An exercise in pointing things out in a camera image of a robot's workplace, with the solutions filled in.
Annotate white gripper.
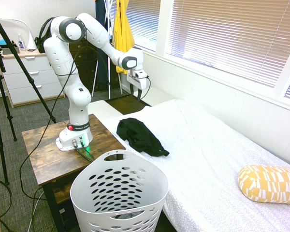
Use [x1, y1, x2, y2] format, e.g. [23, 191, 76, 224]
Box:
[126, 69, 148, 102]

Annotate black clothing garment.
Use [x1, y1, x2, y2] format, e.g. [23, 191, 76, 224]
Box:
[116, 117, 170, 157]

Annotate white perforated laundry basket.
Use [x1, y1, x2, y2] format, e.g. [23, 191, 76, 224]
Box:
[70, 149, 169, 232]

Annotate black bag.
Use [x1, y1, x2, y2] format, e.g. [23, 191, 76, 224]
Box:
[36, 17, 55, 54]

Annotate dark wooden dresser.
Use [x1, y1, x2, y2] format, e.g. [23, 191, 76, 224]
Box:
[69, 40, 119, 98]

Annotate yellow hanging jacket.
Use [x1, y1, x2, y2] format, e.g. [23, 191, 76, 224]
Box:
[112, 0, 135, 74]

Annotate dark blue hanging garment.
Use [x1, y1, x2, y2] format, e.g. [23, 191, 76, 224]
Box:
[95, 0, 112, 91]

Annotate white patterned bedspread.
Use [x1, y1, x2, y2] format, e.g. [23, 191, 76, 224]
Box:
[102, 98, 290, 232]

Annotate large white window blinds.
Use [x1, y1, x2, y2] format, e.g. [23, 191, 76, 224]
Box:
[165, 0, 290, 88]

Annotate rustic wooden side table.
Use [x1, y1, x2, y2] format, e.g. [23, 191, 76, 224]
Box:
[21, 113, 126, 232]

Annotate white drawer dresser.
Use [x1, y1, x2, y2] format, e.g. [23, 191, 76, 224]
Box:
[1, 49, 66, 109]

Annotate white desk lamp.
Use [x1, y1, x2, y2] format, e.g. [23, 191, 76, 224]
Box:
[0, 18, 37, 51]

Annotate clear plastic bottle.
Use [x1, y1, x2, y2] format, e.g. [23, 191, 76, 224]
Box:
[17, 33, 27, 51]

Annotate grey box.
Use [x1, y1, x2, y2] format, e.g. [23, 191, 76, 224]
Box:
[1, 47, 20, 55]

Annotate yellow white patterned pillow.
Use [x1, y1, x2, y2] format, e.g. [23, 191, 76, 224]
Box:
[237, 164, 290, 205]

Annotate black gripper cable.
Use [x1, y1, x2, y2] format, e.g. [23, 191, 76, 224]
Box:
[129, 75, 151, 101]

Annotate black base connector cables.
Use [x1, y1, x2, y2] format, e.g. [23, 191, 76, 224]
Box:
[73, 142, 96, 162]

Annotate long black robot cable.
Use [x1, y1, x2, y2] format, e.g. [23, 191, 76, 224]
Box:
[19, 45, 111, 203]

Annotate black camera tripod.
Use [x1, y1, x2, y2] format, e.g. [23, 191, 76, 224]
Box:
[0, 7, 57, 186]

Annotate black floor cable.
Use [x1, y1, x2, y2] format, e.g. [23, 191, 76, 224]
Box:
[0, 178, 13, 232]

